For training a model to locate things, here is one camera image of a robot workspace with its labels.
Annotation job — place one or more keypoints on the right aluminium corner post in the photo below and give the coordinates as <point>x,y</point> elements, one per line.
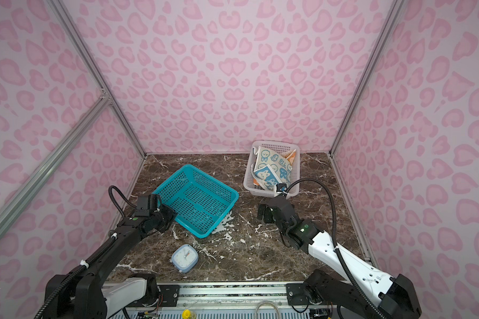
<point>393,16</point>

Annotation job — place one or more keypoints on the orange white towel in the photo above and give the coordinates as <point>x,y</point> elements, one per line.
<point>290,156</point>

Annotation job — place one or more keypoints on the yellow cap object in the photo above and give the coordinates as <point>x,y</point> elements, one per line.
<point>189,314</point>

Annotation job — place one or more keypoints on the teal plastic basket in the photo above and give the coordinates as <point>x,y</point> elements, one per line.
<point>200,200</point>

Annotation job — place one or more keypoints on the white plastic basket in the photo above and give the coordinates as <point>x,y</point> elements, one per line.
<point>271,163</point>

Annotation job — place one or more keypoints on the clear tube loop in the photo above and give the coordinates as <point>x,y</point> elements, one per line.
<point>271,310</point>

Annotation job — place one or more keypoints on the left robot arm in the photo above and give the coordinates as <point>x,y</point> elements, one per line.
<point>79,293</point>

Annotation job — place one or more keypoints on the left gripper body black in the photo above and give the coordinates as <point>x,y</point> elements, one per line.
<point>163,218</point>

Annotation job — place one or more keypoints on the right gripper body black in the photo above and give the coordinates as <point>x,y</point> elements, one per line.
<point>269,217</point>

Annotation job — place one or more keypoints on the aluminium corner frame post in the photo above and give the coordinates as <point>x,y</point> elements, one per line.
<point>70,28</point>

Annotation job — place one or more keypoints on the blue bunny pattern towel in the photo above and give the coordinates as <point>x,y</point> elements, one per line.
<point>269,169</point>

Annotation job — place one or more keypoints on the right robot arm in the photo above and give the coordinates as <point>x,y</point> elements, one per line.
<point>362,289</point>

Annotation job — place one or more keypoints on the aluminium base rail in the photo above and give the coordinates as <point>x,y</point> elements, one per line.
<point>223,300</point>

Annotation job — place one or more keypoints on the light blue alarm clock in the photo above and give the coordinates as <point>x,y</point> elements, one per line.
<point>185,258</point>

